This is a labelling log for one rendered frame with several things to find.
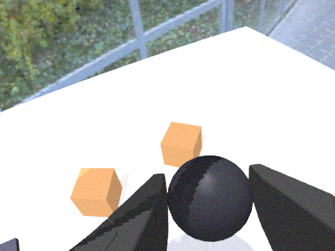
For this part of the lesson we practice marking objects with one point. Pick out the small tan cube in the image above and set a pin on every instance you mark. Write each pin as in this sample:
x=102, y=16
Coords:
x=97, y=191
x=181, y=142

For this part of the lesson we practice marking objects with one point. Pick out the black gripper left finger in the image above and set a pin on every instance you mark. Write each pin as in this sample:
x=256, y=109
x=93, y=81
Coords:
x=139, y=224

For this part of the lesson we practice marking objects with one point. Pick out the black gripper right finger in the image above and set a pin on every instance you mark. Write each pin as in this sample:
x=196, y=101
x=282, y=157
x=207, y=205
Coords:
x=294, y=215

